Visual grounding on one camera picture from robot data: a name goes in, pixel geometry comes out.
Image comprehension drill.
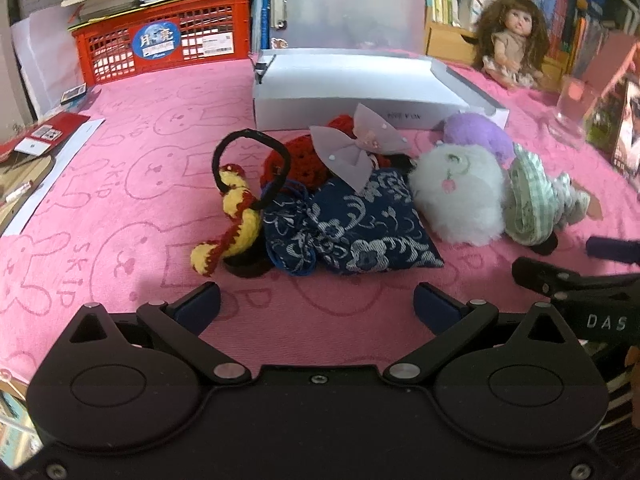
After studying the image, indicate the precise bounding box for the pink gauze bow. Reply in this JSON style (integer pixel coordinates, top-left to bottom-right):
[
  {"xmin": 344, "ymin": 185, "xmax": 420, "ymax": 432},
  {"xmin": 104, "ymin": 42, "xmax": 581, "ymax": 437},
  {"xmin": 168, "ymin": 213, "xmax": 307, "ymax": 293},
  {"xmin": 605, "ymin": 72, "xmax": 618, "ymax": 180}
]
[{"xmin": 309, "ymin": 103, "xmax": 413, "ymax": 193}]

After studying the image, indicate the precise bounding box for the white fluffy plush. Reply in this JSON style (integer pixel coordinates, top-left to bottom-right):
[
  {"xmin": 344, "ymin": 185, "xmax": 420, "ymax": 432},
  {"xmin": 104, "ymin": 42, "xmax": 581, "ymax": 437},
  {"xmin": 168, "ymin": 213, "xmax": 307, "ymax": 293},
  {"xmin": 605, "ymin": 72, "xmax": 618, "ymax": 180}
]
[{"xmin": 407, "ymin": 142, "xmax": 508, "ymax": 247}]

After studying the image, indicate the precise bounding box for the red plastic crate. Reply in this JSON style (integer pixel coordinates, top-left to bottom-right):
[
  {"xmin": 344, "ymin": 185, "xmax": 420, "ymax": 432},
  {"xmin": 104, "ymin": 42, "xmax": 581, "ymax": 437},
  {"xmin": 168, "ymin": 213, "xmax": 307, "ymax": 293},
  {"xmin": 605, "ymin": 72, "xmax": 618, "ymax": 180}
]
[{"xmin": 70, "ymin": 0, "xmax": 253, "ymax": 86}]

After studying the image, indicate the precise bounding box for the translucent white plastic sheet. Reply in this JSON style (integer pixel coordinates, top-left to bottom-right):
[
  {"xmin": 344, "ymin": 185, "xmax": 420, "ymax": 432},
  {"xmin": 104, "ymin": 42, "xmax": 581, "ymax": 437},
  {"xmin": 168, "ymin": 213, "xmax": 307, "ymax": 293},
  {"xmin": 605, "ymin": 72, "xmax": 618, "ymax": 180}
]
[{"xmin": 10, "ymin": 10, "xmax": 86, "ymax": 118}]

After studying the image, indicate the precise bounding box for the wooden drawer box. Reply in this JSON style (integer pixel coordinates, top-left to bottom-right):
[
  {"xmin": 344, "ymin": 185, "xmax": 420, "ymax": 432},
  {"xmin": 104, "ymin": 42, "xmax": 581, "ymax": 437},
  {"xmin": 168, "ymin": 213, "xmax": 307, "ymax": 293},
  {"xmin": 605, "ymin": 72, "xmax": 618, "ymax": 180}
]
[{"xmin": 424, "ymin": 20, "xmax": 568, "ymax": 93}]

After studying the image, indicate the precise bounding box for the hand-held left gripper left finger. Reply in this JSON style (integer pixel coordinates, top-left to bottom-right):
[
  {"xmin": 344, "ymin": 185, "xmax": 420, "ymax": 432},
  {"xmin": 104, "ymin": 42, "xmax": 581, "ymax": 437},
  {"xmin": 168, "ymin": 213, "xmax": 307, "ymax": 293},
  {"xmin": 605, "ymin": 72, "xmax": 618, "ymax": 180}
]
[{"xmin": 67, "ymin": 281, "xmax": 252, "ymax": 385}]

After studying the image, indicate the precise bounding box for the blue floral pouch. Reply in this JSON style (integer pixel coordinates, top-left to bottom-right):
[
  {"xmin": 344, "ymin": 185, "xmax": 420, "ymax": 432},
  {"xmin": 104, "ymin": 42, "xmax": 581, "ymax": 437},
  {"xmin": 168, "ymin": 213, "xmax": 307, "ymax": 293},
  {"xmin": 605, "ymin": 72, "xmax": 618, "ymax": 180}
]
[{"xmin": 262, "ymin": 169, "xmax": 445, "ymax": 277}]

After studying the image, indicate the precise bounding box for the red crochet bow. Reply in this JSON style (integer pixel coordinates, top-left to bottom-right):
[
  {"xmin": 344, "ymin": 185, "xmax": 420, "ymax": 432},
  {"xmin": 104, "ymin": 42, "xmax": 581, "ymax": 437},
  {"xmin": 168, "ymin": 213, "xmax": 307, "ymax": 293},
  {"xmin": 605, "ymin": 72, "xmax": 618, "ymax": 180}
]
[{"xmin": 260, "ymin": 115, "xmax": 416, "ymax": 193}]

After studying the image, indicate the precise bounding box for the white cardboard box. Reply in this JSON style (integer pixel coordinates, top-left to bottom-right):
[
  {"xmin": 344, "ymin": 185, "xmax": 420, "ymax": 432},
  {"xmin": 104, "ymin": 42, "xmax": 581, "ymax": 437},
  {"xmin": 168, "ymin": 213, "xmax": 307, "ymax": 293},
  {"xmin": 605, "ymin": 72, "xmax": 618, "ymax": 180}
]
[{"xmin": 251, "ymin": 49, "xmax": 511, "ymax": 132}]

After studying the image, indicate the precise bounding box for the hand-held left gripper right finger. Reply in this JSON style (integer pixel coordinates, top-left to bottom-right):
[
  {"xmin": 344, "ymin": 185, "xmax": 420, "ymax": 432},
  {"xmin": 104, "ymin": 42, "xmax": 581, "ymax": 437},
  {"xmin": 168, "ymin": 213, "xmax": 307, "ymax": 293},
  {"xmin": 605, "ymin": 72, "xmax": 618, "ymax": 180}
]
[{"xmin": 384, "ymin": 282, "xmax": 571, "ymax": 385}]

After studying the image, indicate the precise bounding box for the brown haired doll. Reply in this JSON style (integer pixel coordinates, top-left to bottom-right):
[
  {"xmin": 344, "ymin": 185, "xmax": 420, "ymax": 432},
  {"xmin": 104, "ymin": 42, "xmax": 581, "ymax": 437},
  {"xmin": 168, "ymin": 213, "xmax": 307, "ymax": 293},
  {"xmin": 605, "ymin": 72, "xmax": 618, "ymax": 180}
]
[{"xmin": 474, "ymin": 0, "xmax": 551, "ymax": 91}]

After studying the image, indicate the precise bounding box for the pink board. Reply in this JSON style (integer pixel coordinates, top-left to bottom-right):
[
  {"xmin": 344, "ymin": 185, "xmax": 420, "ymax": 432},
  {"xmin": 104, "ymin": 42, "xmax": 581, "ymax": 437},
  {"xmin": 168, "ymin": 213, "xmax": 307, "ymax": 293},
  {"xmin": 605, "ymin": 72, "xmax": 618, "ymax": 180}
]
[{"xmin": 580, "ymin": 35, "xmax": 640, "ymax": 103}]

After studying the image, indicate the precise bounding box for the white paper strip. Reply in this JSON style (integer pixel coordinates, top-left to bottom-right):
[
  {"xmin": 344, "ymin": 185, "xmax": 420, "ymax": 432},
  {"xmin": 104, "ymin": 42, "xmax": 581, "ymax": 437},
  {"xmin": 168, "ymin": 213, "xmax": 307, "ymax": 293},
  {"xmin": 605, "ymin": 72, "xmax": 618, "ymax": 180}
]
[{"xmin": 0, "ymin": 117, "xmax": 107, "ymax": 238}]

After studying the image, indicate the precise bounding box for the purple plush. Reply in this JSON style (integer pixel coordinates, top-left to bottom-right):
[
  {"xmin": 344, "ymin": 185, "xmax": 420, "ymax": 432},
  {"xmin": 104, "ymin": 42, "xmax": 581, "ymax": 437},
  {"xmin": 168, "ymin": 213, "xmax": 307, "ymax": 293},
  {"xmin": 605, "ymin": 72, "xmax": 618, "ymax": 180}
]
[{"xmin": 442, "ymin": 112, "xmax": 516, "ymax": 166}]

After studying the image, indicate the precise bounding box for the yellow red crochet toy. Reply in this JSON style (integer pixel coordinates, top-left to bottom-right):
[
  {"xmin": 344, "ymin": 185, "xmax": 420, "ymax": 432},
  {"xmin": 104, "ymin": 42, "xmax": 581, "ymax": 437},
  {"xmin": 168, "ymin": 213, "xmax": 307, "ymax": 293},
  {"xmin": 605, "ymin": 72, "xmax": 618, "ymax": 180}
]
[{"xmin": 190, "ymin": 162, "xmax": 263, "ymax": 277}]

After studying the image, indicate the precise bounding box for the standing picture book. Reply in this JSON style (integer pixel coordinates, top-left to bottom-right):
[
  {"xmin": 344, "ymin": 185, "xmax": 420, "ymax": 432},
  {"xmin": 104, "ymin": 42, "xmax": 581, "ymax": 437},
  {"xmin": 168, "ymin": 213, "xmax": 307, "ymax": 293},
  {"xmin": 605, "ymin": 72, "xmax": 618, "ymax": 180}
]
[{"xmin": 585, "ymin": 67, "xmax": 640, "ymax": 181}]

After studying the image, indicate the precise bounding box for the green checkered cloth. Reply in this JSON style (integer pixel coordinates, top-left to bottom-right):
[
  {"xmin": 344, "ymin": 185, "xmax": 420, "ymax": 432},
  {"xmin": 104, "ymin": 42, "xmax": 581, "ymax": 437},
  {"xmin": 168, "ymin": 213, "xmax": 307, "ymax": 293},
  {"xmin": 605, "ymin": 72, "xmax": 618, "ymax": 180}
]
[{"xmin": 502, "ymin": 144, "xmax": 592, "ymax": 246}]

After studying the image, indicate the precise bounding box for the clear glass cup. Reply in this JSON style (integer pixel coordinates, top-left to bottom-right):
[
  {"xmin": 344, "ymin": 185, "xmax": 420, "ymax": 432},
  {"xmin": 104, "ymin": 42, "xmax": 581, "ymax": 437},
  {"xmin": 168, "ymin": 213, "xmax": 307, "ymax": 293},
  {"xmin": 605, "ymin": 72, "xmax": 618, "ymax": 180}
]
[{"xmin": 547, "ymin": 75, "xmax": 601, "ymax": 150}]

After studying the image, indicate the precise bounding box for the brown cardboard sheet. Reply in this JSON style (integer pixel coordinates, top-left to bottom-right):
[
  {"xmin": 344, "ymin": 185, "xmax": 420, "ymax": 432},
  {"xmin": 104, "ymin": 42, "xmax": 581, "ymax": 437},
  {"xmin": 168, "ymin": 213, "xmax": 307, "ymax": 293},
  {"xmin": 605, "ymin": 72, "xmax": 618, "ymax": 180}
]
[{"xmin": 0, "ymin": 155, "xmax": 56, "ymax": 231}]

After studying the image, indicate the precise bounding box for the black hair band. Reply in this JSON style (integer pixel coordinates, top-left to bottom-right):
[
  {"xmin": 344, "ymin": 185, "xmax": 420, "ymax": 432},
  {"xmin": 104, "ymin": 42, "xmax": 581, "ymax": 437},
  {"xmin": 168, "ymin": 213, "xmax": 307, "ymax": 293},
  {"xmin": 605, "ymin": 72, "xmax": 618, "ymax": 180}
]
[{"xmin": 212, "ymin": 129, "xmax": 293, "ymax": 211}]

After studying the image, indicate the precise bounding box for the clear plastic clipboard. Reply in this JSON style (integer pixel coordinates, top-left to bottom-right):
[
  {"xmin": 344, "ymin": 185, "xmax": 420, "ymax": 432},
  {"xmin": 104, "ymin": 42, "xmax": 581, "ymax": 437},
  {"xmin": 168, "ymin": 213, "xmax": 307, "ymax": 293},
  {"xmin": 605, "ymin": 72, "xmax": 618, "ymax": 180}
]
[{"xmin": 250, "ymin": 0, "xmax": 428, "ymax": 56}]

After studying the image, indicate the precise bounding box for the red booklet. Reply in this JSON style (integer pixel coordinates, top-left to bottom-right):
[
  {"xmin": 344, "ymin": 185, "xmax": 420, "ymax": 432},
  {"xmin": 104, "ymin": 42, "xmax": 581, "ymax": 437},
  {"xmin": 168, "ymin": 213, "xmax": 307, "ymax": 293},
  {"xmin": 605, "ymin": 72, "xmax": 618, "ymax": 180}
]
[{"xmin": 0, "ymin": 112, "xmax": 91, "ymax": 161}]

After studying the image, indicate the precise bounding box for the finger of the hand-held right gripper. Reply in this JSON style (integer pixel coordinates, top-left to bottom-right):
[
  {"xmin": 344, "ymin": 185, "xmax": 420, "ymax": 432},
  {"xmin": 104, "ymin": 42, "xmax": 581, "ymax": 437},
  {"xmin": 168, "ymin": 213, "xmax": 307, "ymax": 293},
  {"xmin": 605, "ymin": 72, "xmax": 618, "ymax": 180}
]
[
  {"xmin": 512, "ymin": 256, "xmax": 586, "ymax": 303},
  {"xmin": 586, "ymin": 236, "xmax": 640, "ymax": 266}
]

